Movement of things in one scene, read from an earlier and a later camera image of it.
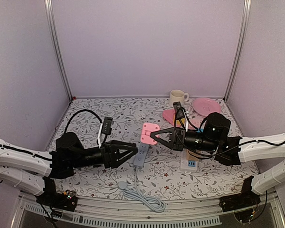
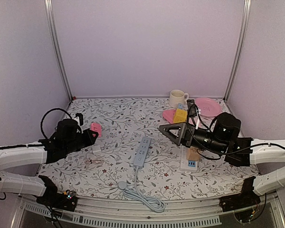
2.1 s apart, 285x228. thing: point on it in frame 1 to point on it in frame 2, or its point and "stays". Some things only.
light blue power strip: (149, 202) stays
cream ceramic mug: (177, 95) stays
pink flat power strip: (169, 115) stays
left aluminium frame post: (49, 6) stays
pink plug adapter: (147, 128) to (97, 127)
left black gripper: (108, 151) to (89, 138)
